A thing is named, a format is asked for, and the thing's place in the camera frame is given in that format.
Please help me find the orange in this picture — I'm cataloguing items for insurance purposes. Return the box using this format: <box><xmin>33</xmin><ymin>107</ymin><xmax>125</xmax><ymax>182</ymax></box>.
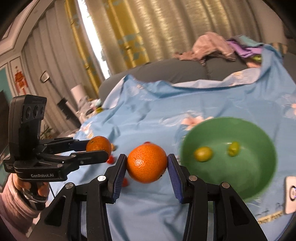
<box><xmin>127</xmin><ymin>143</ymin><xmax>168</xmax><ymax>184</ymax></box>
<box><xmin>86</xmin><ymin>136</ymin><xmax>112</xmax><ymax>156</ymax></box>

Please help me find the small green fruit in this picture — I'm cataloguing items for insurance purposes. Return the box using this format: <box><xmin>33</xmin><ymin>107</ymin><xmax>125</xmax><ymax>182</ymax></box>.
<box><xmin>227</xmin><ymin>142</ymin><xmax>240</xmax><ymax>157</ymax></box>

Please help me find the large yellow-green fruit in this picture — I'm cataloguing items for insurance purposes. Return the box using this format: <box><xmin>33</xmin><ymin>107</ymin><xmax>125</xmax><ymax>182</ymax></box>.
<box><xmin>194</xmin><ymin>147</ymin><xmax>213</xmax><ymax>162</ymax></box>

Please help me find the pink sleeved left forearm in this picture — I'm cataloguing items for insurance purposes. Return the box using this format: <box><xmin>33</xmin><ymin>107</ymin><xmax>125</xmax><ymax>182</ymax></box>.
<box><xmin>1</xmin><ymin>173</ymin><xmax>46</xmax><ymax>240</ymax></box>

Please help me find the person's left hand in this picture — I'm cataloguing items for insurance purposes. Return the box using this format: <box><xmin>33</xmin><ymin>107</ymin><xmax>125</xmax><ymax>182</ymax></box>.
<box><xmin>11</xmin><ymin>173</ymin><xmax>50</xmax><ymax>197</ymax></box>

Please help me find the red chinese knot decoration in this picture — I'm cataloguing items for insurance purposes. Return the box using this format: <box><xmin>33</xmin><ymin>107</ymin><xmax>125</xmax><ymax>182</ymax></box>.
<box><xmin>15</xmin><ymin>66</ymin><xmax>28</xmax><ymax>95</ymax></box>

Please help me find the cherry tomato beside kumquats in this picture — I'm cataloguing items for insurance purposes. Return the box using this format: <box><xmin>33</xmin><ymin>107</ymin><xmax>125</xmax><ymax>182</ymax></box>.
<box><xmin>106</xmin><ymin>155</ymin><xmax>115</xmax><ymax>165</ymax></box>

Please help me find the near cherry tomato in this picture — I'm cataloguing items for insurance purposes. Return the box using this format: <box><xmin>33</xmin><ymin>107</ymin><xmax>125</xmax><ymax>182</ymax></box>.
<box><xmin>122</xmin><ymin>178</ymin><xmax>129</xmax><ymax>187</ymax></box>

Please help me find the white paper roll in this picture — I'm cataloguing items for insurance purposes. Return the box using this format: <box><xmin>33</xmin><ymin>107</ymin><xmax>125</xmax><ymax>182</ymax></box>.
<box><xmin>71</xmin><ymin>84</ymin><xmax>88</xmax><ymax>104</ymax></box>

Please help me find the green plastic bowl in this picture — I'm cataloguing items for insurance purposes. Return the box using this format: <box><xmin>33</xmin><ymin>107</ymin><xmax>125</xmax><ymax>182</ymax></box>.
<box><xmin>179</xmin><ymin>117</ymin><xmax>278</xmax><ymax>201</ymax></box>

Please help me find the light blue floral cloth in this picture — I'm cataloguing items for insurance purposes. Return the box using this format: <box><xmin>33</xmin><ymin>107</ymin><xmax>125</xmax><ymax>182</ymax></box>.
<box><xmin>75</xmin><ymin>45</ymin><xmax>295</xmax><ymax>240</ymax></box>

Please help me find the beige and yellow curtain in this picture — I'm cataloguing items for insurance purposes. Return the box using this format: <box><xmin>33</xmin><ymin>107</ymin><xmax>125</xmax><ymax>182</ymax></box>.
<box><xmin>64</xmin><ymin>1</ymin><xmax>262</xmax><ymax>93</ymax></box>

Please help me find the grey sofa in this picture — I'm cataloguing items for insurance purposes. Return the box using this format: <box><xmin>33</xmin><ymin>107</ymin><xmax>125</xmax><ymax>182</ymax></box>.
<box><xmin>99</xmin><ymin>52</ymin><xmax>296</xmax><ymax>103</ymax></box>

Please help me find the pile of clothes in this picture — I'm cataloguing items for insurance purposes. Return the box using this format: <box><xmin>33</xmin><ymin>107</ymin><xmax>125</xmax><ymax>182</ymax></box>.
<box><xmin>174</xmin><ymin>32</ymin><xmax>265</xmax><ymax>68</ymax></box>

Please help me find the white device with ring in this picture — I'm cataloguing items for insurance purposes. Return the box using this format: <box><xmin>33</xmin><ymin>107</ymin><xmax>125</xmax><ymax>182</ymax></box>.
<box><xmin>285</xmin><ymin>176</ymin><xmax>296</xmax><ymax>214</ymax></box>

